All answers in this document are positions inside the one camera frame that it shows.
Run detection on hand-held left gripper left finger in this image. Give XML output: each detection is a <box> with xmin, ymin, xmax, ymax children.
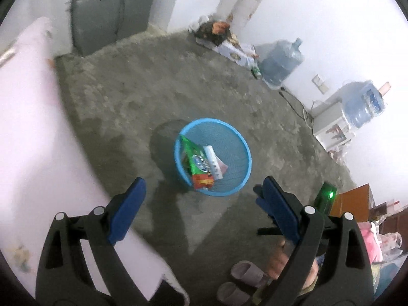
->
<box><xmin>36</xmin><ymin>177</ymin><xmax>150</xmax><ymax>306</ymax></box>

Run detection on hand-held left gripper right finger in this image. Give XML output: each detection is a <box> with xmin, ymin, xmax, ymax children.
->
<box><xmin>253</xmin><ymin>175</ymin><xmax>374</xmax><ymax>306</ymax></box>

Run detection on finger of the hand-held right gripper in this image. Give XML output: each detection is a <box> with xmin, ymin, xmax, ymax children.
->
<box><xmin>258</xmin><ymin>227</ymin><xmax>283</xmax><ymax>237</ymax></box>

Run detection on white plastic bottle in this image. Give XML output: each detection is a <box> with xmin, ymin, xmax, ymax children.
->
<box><xmin>204</xmin><ymin>145</ymin><xmax>224</xmax><ymax>181</ymax></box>

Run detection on red green snack packet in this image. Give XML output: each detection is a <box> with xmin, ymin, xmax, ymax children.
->
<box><xmin>180</xmin><ymin>135</ymin><xmax>214</xmax><ymax>190</ymax></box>

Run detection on blue mesh wastebasket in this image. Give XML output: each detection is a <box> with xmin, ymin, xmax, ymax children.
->
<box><xmin>174</xmin><ymin>118</ymin><xmax>252</xmax><ymax>197</ymax></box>

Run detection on person's right hand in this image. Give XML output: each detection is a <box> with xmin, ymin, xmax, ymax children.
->
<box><xmin>265</xmin><ymin>239</ymin><xmax>295</xmax><ymax>280</ymax></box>

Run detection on orange cardboard box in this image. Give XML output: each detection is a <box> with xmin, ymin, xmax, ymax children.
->
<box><xmin>330</xmin><ymin>183</ymin><xmax>375</xmax><ymax>222</ymax></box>

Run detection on crumpled clear plastic bag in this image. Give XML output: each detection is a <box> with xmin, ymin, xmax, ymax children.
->
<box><xmin>330</xmin><ymin>145</ymin><xmax>349</xmax><ymax>164</ymax></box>

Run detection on grey slipper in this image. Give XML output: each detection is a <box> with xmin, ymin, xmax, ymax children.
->
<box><xmin>231</xmin><ymin>260</ymin><xmax>266</xmax><ymax>289</ymax></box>
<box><xmin>217</xmin><ymin>282</ymin><xmax>252</xmax><ymax>305</ymax></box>

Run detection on pink cloth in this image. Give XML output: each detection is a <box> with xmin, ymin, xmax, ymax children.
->
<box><xmin>359</xmin><ymin>221</ymin><xmax>402</xmax><ymax>263</ymax></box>

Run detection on brown wooden door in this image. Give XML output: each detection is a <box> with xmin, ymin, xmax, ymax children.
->
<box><xmin>370</xmin><ymin>198</ymin><xmax>407</xmax><ymax>239</ymax></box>

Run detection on white water dispenser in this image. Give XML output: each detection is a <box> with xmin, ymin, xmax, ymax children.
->
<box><xmin>312</xmin><ymin>102</ymin><xmax>356</xmax><ymax>150</ymax></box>

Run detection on blue jug on dispenser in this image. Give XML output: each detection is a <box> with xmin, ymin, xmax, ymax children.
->
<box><xmin>342</xmin><ymin>80</ymin><xmax>392</xmax><ymax>129</ymax></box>

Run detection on pink printed table cover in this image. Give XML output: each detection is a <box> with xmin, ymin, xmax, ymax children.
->
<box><xmin>0</xmin><ymin>17</ymin><xmax>188</xmax><ymax>306</ymax></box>

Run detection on empty blue water jug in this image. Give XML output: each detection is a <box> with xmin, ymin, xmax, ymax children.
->
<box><xmin>259</xmin><ymin>37</ymin><xmax>304</xmax><ymax>89</ymax></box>

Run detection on printed cardboard box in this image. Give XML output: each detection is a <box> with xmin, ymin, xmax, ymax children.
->
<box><xmin>196</xmin><ymin>36</ymin><xmax>257</xmax><ymax>67</ymax></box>

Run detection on dark crumpled bag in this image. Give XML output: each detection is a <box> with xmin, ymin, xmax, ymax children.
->
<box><xmin>194</xmin><ymin>20</ymin><xmax>232</xmax><ymax>46</ymax></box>

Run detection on grey cabinet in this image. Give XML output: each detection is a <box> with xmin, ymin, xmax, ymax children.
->
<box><xmin>71</xmin><ymin>0</ymin><xmax>158</xmax><ymax>56</ymax></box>

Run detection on black floor cable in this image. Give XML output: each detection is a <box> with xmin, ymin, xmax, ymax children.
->
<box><xmin>279</xmin><ymin>86</ymin><xmax>308</xmax><ymax>118</ymax></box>

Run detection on wall socket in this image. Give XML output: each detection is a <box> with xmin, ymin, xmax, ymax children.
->
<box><xmin>312</xmin><ymin>74</ymin><xmax>329</xmax><ymax>94</ymax></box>

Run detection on black cabinet cable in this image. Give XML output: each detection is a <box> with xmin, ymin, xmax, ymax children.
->
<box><xmin>99</xmin><ymin>0</ymin><xmax>125</xmax><ymax>43</ymax></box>

